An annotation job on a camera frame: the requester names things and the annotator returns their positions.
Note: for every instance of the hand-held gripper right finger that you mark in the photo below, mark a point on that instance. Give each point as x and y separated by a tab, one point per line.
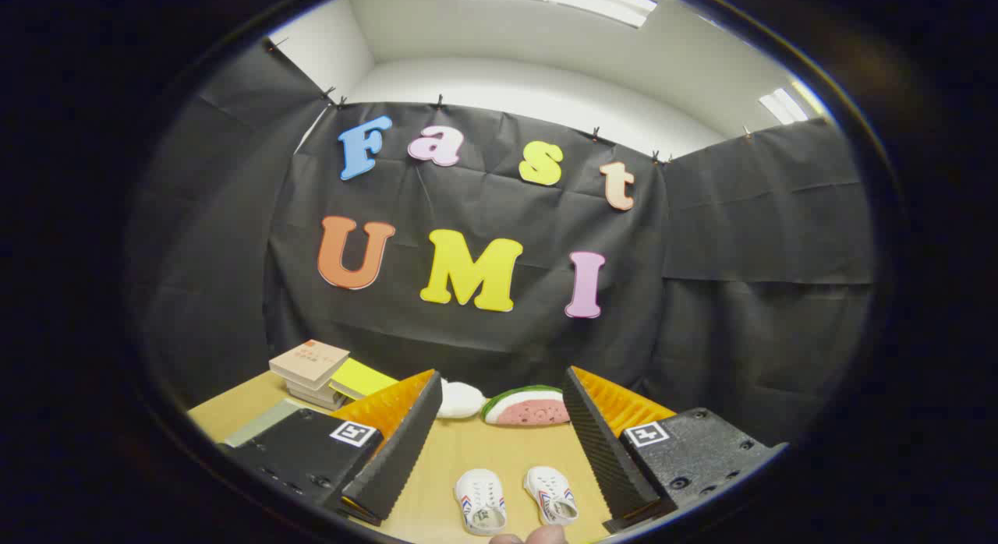
600	450

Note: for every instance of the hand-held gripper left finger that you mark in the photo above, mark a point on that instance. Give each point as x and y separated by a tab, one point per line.
398	450

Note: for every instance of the white canvas shoe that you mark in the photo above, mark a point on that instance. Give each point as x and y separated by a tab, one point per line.
479	497
550	493

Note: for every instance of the green storage box lid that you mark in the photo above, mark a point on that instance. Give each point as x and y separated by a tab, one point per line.
267	419

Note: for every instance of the green fabric storage box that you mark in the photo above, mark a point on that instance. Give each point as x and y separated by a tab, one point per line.
248	439

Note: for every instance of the white plush toy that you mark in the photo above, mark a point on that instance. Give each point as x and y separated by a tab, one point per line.
460	400

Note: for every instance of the watermelon slice plush toy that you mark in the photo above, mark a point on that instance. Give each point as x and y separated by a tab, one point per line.
530	410

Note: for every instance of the yellow book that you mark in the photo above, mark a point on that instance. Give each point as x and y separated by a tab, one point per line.
359	379

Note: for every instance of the grey book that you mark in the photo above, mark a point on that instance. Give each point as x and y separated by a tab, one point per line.
316	402

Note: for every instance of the white book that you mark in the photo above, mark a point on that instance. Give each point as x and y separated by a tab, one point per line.
312	390

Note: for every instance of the tan book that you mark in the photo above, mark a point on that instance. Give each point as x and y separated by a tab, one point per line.
308	361

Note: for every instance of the small ceiling light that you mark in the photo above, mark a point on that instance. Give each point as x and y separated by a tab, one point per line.
783	106

